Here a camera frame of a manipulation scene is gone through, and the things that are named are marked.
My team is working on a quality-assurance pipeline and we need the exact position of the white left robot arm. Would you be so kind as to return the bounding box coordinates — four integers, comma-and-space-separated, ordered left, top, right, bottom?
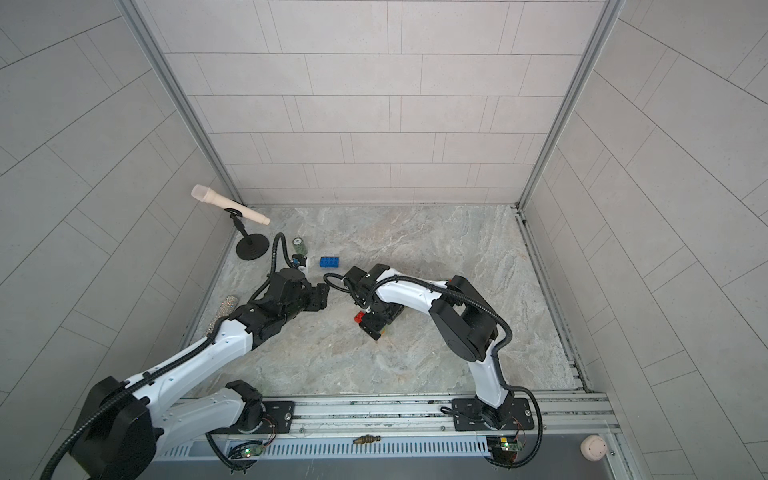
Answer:
41, 268, 329, 479

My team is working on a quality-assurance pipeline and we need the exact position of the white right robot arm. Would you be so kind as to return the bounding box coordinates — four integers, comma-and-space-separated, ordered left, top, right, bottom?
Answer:
340, 264, 510, 408

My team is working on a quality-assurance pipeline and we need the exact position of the dark blue lego brick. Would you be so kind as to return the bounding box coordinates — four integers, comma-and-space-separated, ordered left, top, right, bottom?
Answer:
319, 256, 340, 269

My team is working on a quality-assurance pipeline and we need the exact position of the green battery cell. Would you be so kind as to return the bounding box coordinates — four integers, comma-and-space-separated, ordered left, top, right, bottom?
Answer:
292, 237, 308, 256

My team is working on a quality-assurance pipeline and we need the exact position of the black microphone stand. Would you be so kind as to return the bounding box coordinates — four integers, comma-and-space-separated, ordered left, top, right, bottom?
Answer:
225, 208, 269, 261

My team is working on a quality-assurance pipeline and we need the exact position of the glittery silver stick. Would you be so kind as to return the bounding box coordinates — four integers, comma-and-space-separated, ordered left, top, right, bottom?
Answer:
210, 295, 239, 328

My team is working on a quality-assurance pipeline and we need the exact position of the beige microphone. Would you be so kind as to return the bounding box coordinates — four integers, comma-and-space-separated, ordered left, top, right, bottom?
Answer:
191, 184, 271, 225

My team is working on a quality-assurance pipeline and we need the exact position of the brass fitting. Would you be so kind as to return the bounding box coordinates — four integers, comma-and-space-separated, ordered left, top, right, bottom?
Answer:
352, 435, 382, 445

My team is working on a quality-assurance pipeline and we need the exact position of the left circuit board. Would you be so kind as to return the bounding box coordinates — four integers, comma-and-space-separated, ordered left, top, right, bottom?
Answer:
228, 440, 266, 460

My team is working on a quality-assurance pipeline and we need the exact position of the circuit board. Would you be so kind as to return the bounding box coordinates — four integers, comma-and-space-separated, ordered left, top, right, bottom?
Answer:
486, 437, 524, 465
228, 440, 266, 460

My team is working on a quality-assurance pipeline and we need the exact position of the right circuit board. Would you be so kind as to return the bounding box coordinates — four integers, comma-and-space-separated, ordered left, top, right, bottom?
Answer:
486, 437, 524, 465

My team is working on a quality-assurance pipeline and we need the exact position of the pink round knob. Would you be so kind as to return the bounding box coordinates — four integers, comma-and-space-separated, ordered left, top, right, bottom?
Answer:
580, 435, 610, 462

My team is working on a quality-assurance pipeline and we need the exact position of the metal corner profile left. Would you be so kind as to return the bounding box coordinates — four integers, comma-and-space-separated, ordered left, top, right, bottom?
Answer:
115, 0, 242, 201

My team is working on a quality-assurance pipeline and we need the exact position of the metal corner profile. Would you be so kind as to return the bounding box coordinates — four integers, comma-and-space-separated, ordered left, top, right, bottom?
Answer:
517, 0, 624, 213
115, 0, 242, 201

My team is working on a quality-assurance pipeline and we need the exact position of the metal corner profile right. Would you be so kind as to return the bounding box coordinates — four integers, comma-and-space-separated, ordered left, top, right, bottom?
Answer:
517, 0, 624, 213

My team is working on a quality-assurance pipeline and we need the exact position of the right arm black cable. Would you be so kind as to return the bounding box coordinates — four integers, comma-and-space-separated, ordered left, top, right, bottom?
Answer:
323, 272, 544, 469

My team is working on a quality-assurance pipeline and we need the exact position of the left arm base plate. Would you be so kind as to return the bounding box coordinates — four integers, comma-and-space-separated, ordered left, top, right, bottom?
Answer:
235, 400, 296, 435

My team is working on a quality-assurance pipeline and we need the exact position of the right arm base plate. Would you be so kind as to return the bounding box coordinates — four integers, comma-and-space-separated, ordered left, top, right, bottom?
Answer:
448, 396, 536, 431

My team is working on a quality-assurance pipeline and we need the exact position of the aluminium rail frame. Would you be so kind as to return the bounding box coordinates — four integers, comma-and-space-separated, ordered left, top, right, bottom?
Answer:
160, 390, 636, 479

